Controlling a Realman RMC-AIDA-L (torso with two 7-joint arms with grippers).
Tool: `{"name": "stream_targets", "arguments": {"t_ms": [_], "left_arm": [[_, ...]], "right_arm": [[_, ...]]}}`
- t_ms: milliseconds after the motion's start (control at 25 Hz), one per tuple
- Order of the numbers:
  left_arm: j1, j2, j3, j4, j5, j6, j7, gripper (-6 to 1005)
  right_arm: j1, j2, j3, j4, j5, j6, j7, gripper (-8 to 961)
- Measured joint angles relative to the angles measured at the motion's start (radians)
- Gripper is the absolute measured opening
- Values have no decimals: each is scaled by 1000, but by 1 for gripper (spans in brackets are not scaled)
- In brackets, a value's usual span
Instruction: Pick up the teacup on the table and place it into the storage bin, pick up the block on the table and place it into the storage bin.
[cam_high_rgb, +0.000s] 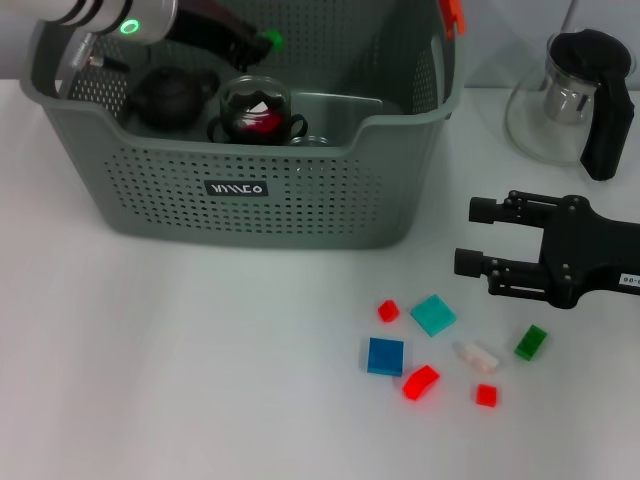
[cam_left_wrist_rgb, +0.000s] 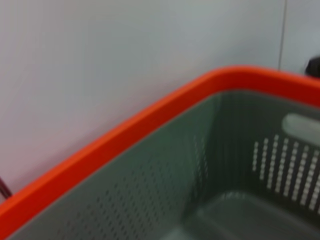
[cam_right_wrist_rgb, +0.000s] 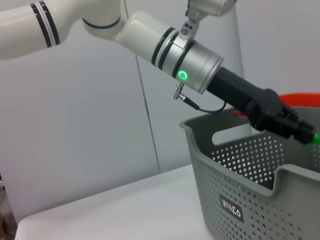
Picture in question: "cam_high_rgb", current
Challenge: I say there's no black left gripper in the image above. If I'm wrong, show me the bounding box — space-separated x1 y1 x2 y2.
164 0 274 70

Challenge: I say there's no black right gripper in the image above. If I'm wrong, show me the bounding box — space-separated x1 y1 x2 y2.
453 189 640 309

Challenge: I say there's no dark red long brick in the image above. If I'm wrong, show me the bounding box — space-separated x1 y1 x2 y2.
239 112 284 136

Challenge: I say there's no teal square plate brick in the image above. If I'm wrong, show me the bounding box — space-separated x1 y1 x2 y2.
410 294 459 339

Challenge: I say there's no blue square brick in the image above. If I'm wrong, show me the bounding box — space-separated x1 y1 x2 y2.
367 337 414 376

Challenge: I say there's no orange-red sloped brick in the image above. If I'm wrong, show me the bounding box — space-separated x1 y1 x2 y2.
402 364 441 402

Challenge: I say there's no grey perforated storage bin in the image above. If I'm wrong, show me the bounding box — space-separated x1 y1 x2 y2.
19 0 469 250

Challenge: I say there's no dark clay teapot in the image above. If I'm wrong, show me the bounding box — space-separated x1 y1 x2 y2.
123 64 221 132

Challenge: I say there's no small red brick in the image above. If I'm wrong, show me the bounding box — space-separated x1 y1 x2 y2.
474 383 500 409
377 299 402 324

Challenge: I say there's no green thick brick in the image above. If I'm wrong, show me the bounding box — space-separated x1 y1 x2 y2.
514 324 549 361

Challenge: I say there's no silver left connector plug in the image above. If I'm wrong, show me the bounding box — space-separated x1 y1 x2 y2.
69 32 97 70

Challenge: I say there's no thin left gripper cable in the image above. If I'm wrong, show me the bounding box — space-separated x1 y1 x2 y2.
88 55 130 72

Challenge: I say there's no glass carafe black handle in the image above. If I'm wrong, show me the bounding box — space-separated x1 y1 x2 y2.
504 28 636 182

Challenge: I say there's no orange bin handle clip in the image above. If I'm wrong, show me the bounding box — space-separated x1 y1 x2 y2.
439 0 467 39

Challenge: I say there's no thin grey background cable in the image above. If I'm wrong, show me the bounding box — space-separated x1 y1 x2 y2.
558 0 579 32

